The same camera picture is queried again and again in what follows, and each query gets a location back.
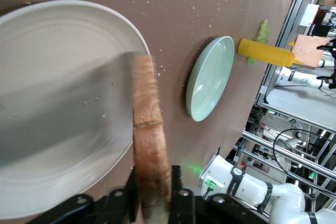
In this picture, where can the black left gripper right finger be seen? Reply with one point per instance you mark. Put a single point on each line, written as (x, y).
(183, 208)

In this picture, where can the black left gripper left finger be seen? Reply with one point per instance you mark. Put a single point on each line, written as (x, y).
(113, 208)

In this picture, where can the brown bread slice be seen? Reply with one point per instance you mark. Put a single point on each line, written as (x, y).
(149, 142)

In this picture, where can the yellow mustard squeeze bottle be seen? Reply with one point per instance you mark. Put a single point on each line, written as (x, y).
(265, 52)

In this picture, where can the green lettuce leaf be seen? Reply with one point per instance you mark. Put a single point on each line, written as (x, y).
(263, 32)

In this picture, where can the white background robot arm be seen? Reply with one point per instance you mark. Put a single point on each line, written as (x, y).
(302, 78)

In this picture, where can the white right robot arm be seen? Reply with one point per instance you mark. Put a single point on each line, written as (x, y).
(249, 187)

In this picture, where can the pale green plate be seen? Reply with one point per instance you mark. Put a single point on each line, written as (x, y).
(210, 82)

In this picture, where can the beige plate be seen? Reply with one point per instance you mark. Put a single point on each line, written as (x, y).
(60, 90)

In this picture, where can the brown wooden board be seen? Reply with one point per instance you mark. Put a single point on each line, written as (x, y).
(309, 51)

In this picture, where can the aluminium background frame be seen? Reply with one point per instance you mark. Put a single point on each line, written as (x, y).
(288, 114)

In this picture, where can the aluminium table frame rail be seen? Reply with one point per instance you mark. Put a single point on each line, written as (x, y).
(281, 35)

